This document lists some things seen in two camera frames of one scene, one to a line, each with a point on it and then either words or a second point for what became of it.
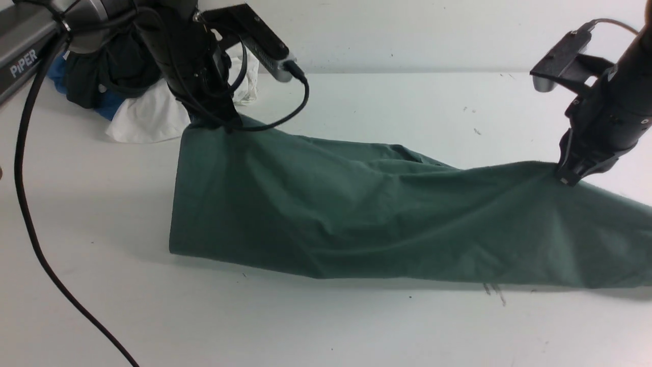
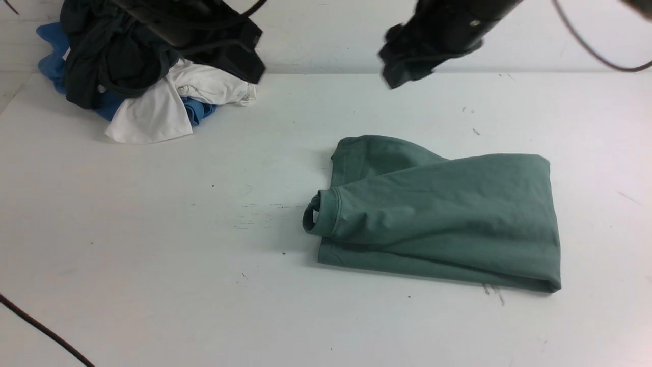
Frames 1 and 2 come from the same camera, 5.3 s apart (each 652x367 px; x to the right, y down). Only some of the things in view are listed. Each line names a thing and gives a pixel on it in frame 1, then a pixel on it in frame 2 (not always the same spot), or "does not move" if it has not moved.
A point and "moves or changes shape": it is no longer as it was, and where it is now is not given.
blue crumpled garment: (108, 105) does not move
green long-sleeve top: (270, 199) moves or changes shape
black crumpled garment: (125, 66) does not move
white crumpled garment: (159, 116) does not move
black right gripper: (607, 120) to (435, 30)
